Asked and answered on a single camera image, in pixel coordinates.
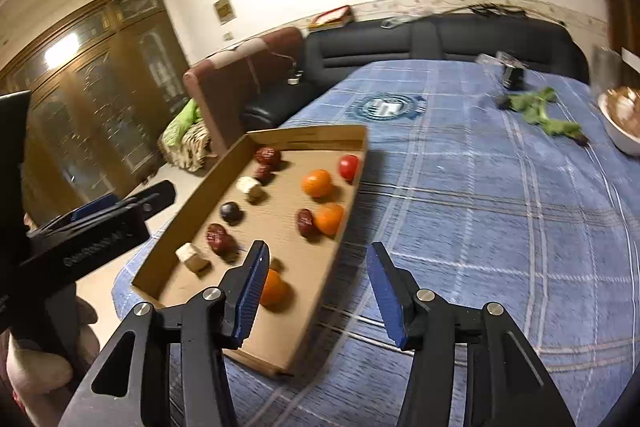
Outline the shallow cardboard box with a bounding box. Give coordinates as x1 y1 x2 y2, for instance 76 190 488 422
131 124 370 378

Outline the black sofa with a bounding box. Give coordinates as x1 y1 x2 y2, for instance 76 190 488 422
240 14 588 130

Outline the clear plastic container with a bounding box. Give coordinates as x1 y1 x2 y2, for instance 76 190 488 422
591 46 624 94

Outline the person's left hand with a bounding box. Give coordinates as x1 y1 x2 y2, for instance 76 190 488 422
7 297 101 397

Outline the cardboard carton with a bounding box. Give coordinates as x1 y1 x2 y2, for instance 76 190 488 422
606 89 640 128

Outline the pale beige food chunk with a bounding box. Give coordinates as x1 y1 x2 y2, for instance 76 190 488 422
236 177 263 204
175 243 211 275

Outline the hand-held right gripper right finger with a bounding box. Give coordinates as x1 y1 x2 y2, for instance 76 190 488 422
366 242 576 427

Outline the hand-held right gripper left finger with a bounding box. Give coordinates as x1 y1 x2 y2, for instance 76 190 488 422
59 241 271 427

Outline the bundle of dark cables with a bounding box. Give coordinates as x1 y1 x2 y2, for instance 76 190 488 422
450 2 532 18

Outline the red tomato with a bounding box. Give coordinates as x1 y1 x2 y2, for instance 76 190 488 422
338 154 361 182

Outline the green leafy vegetable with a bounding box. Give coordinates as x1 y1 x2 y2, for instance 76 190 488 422
507 88 588 145

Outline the striped brown blanket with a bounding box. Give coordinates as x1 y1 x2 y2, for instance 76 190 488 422
172 121 221 172

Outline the blue plaid tablecloth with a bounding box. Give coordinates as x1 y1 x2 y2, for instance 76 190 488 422
112 59 640 427

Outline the dark plum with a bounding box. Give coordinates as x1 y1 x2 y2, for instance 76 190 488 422
220 202 245 225

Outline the green cloth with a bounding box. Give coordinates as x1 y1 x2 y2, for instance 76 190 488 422
159 99 203 152

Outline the large orange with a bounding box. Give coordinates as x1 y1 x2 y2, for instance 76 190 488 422
301 169 334 198

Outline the red flat box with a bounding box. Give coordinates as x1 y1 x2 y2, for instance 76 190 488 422
307 6 353 32

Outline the brown armchair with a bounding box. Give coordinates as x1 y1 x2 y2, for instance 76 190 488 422
182 26 306 158

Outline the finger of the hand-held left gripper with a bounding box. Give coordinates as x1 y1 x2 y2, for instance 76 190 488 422
20 181 177 280
47 193 121 228

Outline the wooden glass-door cabinet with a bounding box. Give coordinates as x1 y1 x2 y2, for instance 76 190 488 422
0 0 191 228

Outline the white bowl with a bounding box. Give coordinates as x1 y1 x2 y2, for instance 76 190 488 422
597 87 640 156

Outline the small black device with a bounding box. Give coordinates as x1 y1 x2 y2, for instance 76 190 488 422
501 62 526 90

